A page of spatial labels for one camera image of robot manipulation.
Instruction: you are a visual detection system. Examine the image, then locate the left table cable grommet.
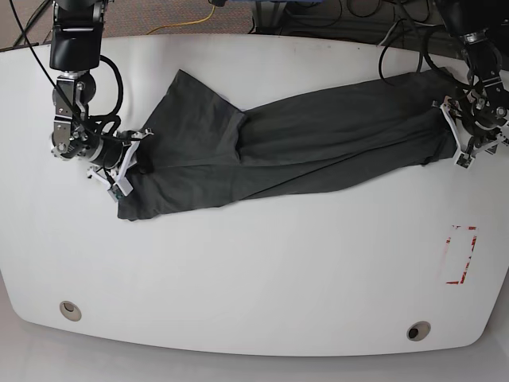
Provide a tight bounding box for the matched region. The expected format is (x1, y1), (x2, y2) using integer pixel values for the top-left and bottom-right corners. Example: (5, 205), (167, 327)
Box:
(59, 301), (82, 322)

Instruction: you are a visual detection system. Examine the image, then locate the right table cable grommet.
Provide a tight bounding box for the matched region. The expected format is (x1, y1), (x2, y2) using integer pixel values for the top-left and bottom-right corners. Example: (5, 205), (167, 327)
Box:
(406, 321), (431, 341)

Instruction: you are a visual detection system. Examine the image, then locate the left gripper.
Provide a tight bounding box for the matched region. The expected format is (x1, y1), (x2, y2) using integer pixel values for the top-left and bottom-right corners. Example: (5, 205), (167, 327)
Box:
(463, 123), (509, 155)

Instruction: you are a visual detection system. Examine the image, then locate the yellow cable on floor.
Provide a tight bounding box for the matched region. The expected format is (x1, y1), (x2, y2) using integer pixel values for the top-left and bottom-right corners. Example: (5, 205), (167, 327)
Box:
(145, 6), (218, 36)

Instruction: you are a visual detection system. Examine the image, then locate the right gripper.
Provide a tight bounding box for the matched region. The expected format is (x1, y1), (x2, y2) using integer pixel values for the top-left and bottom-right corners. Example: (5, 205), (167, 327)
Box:
(95, 142), (154, 174)

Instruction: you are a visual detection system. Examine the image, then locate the red tape rectangle marking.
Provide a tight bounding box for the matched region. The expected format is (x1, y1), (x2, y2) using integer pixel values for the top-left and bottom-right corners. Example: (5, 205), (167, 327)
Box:
(441, 225), (478, 285)

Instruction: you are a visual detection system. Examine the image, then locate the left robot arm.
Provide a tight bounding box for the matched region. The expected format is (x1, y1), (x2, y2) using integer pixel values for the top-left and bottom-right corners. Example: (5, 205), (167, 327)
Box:
(394, 1), (508, 168)

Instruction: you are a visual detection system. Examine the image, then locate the table cable grommet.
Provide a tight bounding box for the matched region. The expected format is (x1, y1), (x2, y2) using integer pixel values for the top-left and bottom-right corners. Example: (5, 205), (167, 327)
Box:
(59, 301), (82, 322)
(406, 321), (431, 341)

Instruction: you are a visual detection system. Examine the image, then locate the dark grey t-shirt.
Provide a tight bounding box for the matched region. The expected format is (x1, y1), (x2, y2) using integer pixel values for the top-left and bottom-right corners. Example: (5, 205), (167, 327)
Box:
(117, 71), (457, 221)

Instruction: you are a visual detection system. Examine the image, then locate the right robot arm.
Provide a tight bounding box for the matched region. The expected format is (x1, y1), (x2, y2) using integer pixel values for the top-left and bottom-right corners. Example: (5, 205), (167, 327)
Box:
(49, 1), (143, 172)

